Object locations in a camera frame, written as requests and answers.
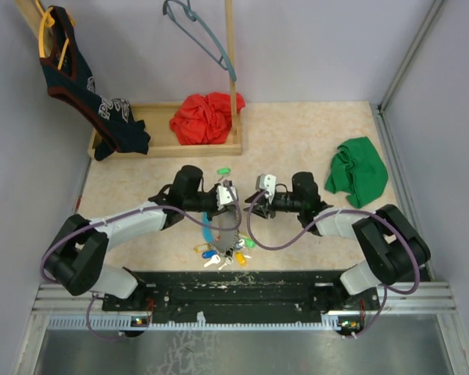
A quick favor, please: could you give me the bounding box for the red cloth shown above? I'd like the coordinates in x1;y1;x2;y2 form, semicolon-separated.
169;92;232;145

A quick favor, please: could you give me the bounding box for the green cloth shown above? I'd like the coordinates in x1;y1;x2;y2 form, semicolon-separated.
324;137;388;209

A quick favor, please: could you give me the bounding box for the grey-blue clothes hanger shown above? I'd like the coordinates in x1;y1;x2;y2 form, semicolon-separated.
162;0;236;81

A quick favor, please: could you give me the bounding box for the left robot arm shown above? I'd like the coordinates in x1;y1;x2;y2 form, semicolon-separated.
40;165;241;310

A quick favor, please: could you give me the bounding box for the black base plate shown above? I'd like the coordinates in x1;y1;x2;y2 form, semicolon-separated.
102;270;360;323

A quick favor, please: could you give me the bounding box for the green tagged key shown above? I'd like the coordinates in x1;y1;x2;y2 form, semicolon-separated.
217;167;231;182

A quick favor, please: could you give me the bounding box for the wooden rack tray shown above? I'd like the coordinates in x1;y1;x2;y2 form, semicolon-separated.
14;1;242;159

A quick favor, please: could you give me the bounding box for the navy tank top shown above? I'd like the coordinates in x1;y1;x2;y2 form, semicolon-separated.
38;6;151;161

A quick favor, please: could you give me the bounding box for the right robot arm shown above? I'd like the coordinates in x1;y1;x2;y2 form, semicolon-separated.
245;172;431;309

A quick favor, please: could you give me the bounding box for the yellow clothes hanger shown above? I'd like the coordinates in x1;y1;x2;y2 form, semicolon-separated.
34;0;70;70

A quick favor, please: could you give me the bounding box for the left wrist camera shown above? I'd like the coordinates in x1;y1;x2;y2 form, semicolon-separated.
216;180;238;209

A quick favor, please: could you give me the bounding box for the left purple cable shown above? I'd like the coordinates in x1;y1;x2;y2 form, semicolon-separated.
41;180;243;343

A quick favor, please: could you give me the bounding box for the large metal keyring with keys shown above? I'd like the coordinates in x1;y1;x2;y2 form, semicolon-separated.
194;209;255;270

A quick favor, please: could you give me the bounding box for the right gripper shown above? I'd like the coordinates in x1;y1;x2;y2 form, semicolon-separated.
244;191;304;219

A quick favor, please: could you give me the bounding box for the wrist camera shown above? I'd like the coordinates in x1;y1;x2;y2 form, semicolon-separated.
216;180;238;209
256;174;277;202

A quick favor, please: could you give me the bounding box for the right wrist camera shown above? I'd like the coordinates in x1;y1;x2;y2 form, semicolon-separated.
256;174;277;202

